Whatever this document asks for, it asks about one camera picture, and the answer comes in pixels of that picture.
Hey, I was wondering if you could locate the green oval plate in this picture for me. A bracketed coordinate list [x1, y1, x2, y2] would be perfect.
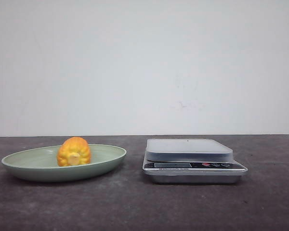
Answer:
[1, 144, 127, 182]

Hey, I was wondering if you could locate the yellow corn cob piece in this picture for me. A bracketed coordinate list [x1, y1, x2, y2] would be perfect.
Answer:
[56, 137, 92, 167]

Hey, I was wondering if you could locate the silver digital kitchen scale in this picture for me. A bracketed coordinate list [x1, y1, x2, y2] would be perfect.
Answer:
[143, 139, 248, 184]

